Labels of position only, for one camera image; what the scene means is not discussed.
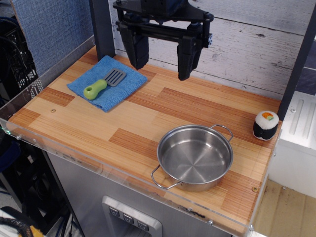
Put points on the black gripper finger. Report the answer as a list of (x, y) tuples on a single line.
[(136, 45), (188, 52)]

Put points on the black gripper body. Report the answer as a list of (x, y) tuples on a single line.
[(168, 10)]

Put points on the green handled grey spatula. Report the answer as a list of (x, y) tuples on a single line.
[(112, 79)]

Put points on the stainless steel pot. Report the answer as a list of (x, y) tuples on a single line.
[(194, 158)]

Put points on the plush sushi roll toy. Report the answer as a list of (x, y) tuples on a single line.
[(265, 125)]

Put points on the blue folded cloth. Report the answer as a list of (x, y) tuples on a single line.
[(111, 96)]

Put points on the white ribbed appliance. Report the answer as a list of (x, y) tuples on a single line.
[(293, 163)]

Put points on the clear acrylic table guard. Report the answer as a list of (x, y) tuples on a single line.
[(97, 154)]

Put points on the silver dispenser button panel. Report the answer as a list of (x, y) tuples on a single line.
[(124, 220)]

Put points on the black equipment rack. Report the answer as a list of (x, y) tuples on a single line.
[(25, 172)]

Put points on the dark grey left post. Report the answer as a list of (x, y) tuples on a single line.
[(102, 28)]

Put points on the dark grey post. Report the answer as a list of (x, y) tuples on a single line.
[(102, 28), (298, 66)]

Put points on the dark grey right post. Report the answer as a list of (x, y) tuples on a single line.
[(298, 66)]

